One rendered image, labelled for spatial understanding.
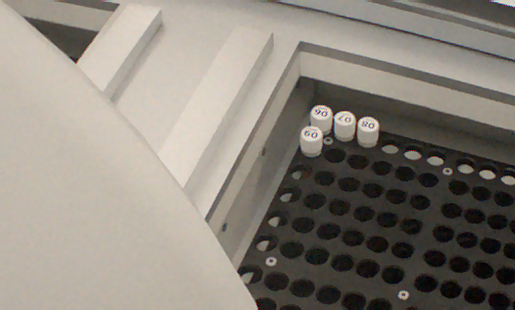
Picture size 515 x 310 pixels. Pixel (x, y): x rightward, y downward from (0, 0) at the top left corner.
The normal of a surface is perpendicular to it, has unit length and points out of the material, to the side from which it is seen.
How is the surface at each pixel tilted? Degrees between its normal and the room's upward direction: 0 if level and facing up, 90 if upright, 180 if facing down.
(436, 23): 90
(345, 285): 0
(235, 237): 90
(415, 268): 0
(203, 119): 0
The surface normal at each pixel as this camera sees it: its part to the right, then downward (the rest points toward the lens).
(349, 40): -0.04, -0.69
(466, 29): -0.36, 0.68
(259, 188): 0.93, 0.24
